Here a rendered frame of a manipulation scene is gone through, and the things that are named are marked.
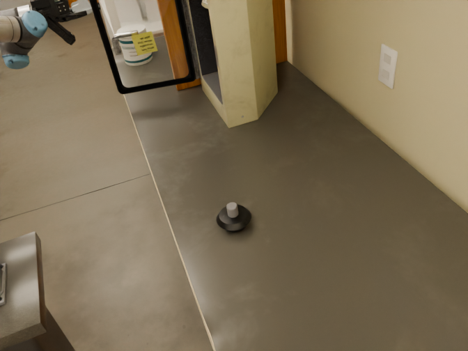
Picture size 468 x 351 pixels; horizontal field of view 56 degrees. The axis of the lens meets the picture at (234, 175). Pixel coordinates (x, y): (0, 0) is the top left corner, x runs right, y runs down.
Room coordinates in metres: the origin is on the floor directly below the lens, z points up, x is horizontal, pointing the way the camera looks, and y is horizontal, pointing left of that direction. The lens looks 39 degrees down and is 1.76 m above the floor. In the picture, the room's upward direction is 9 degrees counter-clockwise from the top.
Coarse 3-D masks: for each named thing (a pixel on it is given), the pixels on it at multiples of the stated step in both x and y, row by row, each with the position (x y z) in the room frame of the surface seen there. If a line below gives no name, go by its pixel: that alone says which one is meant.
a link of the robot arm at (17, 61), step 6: (0, 42) 1.43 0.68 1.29; (6, 42) 1.41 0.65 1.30; (12, 42) 1.39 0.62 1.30; (0, 48) 1.43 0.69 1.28; (6, 48) 1.40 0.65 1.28; (12, 48) 1.39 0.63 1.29; (18, 48) 1.39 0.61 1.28; (6, 54) 1.39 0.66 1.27; (12, 54) 1.39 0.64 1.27; (18, 54) 1.40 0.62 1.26; (24, 54) 1.41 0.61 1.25; (6, 60) 1.39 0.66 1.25; (12, 60) 1.38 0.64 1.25; (18, 60) 1.39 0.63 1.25; (24, 60) 1.40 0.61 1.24; (12, 66) 1.40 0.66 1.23; (18, 66) 1.41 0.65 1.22; (24, 66) 1.42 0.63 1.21
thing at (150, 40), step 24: (120, 0) 1.56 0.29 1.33; (144, 0) 1.57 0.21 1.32; (168, 0) 1.57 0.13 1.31; (120, 24) 1.56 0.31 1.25; (144, 24) 1.56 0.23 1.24; (168, 24) 1.57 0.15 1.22; (120, 48) 1.56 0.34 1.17; (144, 48) 1.56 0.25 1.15; (168, 48) 1.57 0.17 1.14; (120, 72) 1.56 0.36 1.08; (144, 72) 1.56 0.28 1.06; (168, 72) 1.57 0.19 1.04
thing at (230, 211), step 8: (224, 208) 0.84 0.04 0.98; (232, 208) 0.81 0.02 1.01; (240, 208) 0.83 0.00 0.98; (224, 216) 0.82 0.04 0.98; (232, 216) 0.81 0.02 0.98; (240, 216) 0.81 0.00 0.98; (248, 216) 0.81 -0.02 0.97; (224, 224) 0.79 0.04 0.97; (232, 224) 0.78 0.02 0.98; (240, 224) 0.78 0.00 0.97; (232, 232) 0.79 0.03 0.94
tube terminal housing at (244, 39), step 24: (216, 0) 1.29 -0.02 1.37; (240, 0) 1.30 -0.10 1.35; (264, 0) 1.42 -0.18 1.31; (216, 24) 1.28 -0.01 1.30; (240, 24) 1.30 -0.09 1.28; (264, 24) 1.41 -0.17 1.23; (240, 48) 1.30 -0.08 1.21; (264, 48) 1.40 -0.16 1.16; (240, 72) 1.30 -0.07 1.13; (264, 72) 1.38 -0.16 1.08; (240, 96) 1.29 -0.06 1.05; (264, 96) 1.37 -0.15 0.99; (240, 120) 1.29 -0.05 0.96
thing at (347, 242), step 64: (192, 128) 1.32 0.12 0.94; (256, 128) 1.25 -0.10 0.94; (320, 128) 1.20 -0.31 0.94; (192, 192) 0.97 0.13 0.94; (256, 192) 0.93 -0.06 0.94; (320, 192) 0.89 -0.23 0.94; (384, 192) 0.85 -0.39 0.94; (192, 256) 0.73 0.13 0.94; (256, 256) 0.70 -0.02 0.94; (320, 256) 0.67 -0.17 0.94; (384, 256) 0.64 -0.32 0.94; (448, 256) 0.61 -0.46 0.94; (256, 320) 0.53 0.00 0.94; (320, 320) 0.50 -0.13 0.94; (384, 320) 0.48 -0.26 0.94; (448, 320) 0.46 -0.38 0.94
